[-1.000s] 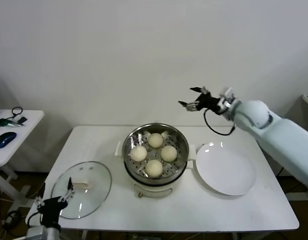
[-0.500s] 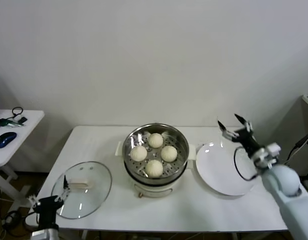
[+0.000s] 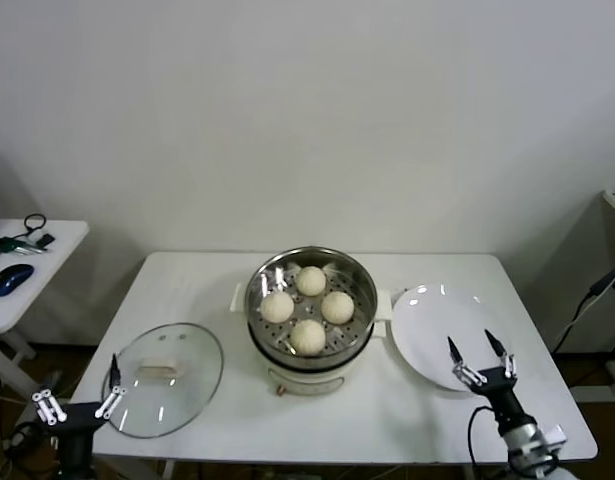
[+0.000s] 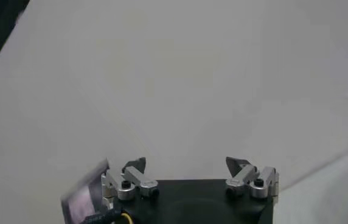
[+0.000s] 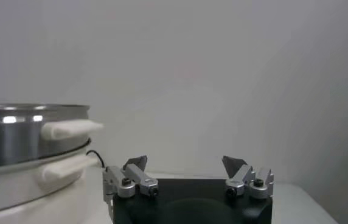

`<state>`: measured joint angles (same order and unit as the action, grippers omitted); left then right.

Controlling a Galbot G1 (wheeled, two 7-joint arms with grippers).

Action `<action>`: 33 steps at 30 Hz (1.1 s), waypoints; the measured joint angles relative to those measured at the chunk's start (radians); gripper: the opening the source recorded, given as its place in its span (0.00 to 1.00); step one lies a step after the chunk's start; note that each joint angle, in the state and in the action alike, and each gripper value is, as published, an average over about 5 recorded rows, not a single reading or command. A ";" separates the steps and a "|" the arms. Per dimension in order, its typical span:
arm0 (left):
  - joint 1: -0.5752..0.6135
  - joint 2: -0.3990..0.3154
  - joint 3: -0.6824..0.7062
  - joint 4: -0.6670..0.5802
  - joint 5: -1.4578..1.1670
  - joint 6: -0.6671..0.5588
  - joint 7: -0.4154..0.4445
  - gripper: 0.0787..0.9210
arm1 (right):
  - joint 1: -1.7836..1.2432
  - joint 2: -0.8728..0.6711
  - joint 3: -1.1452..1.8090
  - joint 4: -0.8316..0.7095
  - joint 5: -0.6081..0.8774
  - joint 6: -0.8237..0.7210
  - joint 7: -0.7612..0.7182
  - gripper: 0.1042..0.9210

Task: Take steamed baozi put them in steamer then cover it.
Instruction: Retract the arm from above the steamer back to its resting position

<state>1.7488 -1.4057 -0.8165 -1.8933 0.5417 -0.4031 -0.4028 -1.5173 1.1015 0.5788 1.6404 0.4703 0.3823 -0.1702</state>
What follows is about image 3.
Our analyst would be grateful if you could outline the black looped cord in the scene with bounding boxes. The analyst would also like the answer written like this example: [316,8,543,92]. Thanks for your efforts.
[9,213,49,240]

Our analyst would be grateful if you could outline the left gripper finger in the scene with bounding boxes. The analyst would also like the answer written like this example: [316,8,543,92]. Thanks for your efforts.
[32,389,68,426]
[94,353,126,420]

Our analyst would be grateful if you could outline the black adapter with cable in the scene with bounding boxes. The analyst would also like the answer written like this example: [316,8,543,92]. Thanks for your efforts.
[551,264,615,354]

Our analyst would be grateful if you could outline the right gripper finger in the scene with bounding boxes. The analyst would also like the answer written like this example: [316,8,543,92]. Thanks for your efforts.
[485,329,516,380]
[448,336,487,389]

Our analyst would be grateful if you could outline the white side table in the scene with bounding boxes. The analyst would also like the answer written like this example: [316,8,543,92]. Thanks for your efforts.
[0,218,91,419]

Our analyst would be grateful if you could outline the green handled tool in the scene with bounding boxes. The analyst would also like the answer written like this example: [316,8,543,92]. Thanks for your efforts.
[0,236,44,257]

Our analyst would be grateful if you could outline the white stand base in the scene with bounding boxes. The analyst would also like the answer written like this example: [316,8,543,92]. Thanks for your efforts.
[569,359,615,404]

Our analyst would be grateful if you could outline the white round plate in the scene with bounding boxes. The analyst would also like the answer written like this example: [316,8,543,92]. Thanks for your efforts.
[390,283,514,392]

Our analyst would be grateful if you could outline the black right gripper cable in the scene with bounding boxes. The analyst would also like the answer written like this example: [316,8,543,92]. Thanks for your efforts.
[466,405,498,471]

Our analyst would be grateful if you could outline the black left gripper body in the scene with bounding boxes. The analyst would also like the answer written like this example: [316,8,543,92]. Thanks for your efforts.
[51,401,106,469]

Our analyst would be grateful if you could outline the white steamed baozi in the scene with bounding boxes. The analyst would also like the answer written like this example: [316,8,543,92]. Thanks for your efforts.
[294,265,328,297]
[259,291,295,324]
[319,291,356,325]
[290,319,327,357]

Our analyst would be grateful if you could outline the blue computer mouse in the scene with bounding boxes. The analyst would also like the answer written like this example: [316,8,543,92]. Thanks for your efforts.
[0,263,36,297]

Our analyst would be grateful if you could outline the cream electric cooking pot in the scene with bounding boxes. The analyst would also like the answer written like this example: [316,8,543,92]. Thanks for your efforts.
[246,319,388,399]

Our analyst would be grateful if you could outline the glass lid with cream handle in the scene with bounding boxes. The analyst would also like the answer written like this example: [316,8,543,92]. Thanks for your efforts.
[101,322,226,440]

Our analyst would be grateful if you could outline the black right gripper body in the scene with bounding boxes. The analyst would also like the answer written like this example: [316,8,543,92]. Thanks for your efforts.
[479,367,526,429]

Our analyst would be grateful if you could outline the stainless steel steamer basket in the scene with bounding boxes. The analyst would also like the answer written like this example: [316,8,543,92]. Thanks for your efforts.
[230,244,393,360]

